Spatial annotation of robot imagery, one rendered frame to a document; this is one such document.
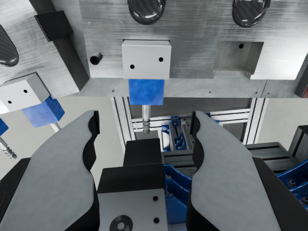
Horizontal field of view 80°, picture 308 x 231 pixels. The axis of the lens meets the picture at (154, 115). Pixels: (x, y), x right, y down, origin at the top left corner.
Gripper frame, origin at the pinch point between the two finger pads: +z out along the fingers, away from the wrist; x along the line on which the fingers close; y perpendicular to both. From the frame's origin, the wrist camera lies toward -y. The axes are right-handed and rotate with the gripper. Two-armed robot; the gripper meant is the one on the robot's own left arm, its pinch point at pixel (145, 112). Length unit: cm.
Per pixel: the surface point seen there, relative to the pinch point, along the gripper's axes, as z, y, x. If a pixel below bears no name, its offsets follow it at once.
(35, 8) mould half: 15.5, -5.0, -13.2
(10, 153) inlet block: 15.1, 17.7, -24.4
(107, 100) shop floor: 101, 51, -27
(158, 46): 9.3, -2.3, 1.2
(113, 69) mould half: 11.9, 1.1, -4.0
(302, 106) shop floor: 101, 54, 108
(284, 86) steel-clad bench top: 21.0, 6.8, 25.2
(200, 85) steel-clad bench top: 21.0, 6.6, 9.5
